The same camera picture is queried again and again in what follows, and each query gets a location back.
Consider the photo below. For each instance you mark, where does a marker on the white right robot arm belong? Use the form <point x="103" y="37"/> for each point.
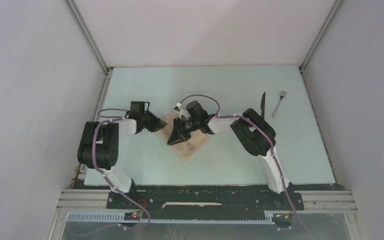
<point x="255" y="135"/>

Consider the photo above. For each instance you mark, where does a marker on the silver fork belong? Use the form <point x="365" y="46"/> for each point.
<point x="282" y="95"/>

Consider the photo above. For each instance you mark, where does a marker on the beige cloth napkin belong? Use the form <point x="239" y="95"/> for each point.
<point x="187" y="149"/>

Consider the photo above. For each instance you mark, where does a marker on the left aluminium corner post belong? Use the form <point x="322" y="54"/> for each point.
<point x="87" y="35"/>

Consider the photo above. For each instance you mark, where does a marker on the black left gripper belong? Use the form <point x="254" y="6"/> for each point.
<point x="157" y="124"/>

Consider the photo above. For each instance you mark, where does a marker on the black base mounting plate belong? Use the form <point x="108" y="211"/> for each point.
<point x="207" y="202"/>

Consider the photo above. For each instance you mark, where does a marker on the white cable duct strip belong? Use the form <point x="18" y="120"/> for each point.
<point x="119" y="218"/>

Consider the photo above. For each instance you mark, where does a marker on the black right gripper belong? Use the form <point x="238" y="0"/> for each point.
<point x="179" y="133"/>

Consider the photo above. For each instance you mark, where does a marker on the aluminium corner post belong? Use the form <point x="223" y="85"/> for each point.
<point x="334" y="10"/>
<point x="87" y="35"/>

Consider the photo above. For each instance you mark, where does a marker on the right aluminium corner post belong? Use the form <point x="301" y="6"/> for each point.
<point x="334" y="10"/>

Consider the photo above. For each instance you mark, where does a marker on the black table knife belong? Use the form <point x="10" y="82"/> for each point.
<point x="262" y="105"/>

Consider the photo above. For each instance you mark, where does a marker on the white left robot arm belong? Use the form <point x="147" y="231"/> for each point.
<point x="99" y="144"/>

